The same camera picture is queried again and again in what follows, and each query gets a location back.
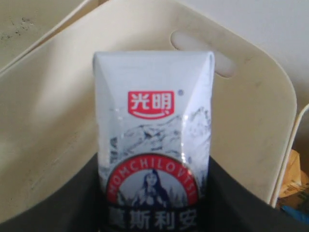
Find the cream right plastic bin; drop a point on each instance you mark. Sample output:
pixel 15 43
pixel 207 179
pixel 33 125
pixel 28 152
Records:
pixel 299 141

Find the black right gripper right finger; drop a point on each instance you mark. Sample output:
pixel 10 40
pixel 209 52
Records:
pixel 229 207

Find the cream middle plastic bin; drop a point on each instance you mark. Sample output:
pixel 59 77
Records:
pixel 47 118

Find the cream plastic bin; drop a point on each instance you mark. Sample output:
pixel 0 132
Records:
pixel 299 141
pixel 25 24
pixel 47 118

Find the orange instant noodle packet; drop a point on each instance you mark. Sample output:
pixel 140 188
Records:
pixel 295 185

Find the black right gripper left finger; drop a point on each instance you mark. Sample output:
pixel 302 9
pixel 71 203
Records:
pixel 73 208

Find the white blue milk carton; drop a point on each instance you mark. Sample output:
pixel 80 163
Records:
pixel 153 110

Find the blue instant noodle packet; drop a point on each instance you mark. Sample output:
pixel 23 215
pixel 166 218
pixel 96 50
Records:
pixel 295 214

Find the cream left plastic bin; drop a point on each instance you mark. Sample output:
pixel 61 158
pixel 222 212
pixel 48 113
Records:
pixel 25 24

